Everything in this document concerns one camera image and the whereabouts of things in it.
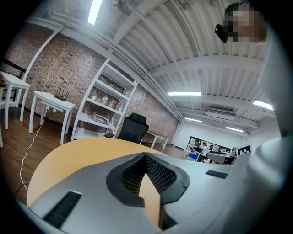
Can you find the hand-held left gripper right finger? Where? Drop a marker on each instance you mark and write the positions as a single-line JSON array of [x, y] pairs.
[[201, 194]]

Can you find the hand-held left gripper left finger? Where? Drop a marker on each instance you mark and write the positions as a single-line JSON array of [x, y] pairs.
[[87, 182]]

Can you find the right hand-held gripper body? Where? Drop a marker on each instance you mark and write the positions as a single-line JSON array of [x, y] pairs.
[[244, 150]]

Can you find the person's right forearm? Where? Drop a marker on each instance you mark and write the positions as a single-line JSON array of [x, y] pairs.
[[270, 91]]

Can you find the wide dark-framed window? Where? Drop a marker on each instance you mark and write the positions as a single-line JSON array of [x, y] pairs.
[[215, 146]]

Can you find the large round wooden table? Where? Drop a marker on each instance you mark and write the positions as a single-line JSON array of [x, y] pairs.
[[75, 153]]

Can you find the blue plastic box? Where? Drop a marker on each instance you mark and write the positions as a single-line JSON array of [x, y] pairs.
[[193, 156]]

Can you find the white air conditioner unit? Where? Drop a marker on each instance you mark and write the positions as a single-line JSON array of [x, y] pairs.
[[222, 112]]

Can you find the white shelf unit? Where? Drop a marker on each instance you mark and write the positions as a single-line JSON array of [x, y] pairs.
[[87, 117]]

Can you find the grey folded cloth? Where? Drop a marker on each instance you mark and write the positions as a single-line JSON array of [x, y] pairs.
[[100, 118]]

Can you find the black headrest office chair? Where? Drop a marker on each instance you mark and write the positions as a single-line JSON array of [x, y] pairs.
[[134, 130]]

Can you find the dark-top table white legs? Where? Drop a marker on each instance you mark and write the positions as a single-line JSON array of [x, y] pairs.
[[158, 134]]

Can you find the small clear bottle white cap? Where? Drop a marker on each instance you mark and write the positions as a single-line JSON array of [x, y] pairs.
[[121, 108]]

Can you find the clear bottle red label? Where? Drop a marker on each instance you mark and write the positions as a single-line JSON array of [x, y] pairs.
[[112, 103]]

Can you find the clear bottle green label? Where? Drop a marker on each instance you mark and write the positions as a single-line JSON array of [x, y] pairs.
[[104, 99]]

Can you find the black router with antennas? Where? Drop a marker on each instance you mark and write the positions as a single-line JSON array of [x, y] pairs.
[[61, 98]]

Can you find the small white table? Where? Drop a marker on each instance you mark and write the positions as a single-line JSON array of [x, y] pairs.
[[50, 97]]

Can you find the person's head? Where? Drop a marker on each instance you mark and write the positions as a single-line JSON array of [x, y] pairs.
[[245, 25]]

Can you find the white wooden table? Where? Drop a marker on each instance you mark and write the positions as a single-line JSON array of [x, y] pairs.
[[13, 80]]

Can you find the white wall pipes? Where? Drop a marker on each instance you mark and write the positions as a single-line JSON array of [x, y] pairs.
[[177, 134]]

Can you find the white wall sockets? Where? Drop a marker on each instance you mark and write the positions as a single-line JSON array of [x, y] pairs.
[[47, 107]]

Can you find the black head-worn camera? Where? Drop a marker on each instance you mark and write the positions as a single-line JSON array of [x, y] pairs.
[[221, 33]]

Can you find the black metal frame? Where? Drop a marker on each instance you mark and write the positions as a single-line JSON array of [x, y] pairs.
[[12, 65]]

